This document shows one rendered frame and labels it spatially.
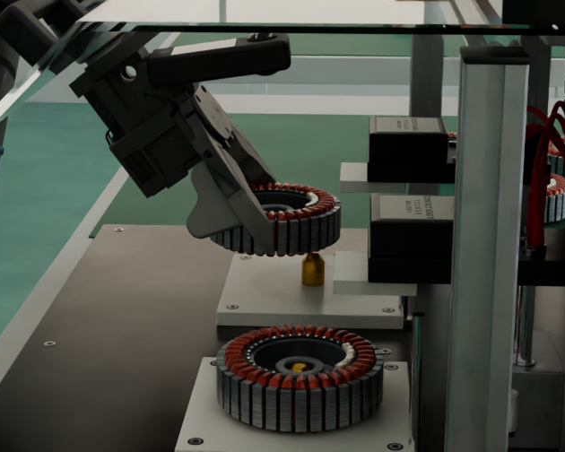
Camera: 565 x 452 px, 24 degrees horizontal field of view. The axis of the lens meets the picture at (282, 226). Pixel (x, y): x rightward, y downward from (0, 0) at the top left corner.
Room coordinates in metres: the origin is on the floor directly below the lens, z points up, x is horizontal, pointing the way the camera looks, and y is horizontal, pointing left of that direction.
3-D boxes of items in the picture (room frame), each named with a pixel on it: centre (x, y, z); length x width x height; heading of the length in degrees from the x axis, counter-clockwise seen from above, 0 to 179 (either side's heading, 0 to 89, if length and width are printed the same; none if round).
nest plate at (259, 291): (1.05, -0.03, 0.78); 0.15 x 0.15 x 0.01; 87
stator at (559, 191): (1.37, -0.26, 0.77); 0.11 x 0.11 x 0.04
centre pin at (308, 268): (1.05, -0.03, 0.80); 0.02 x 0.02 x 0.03
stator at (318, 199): (1.06, 0.01, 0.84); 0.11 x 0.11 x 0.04
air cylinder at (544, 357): (0.80, -0.16, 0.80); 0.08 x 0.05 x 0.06; 177
